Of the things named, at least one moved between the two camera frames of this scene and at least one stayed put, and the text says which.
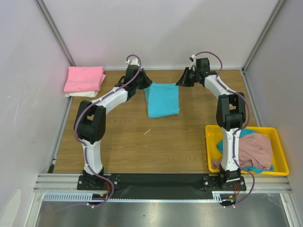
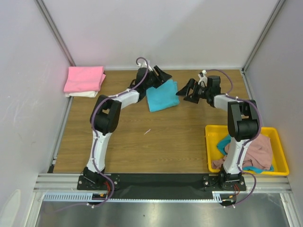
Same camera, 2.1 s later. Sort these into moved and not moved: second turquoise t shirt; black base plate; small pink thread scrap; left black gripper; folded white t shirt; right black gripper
Moved: left black gripper; right black gripper
Not moved: small pink thread scrap; second turquoise t shirt; folded white t shirt; black base plate
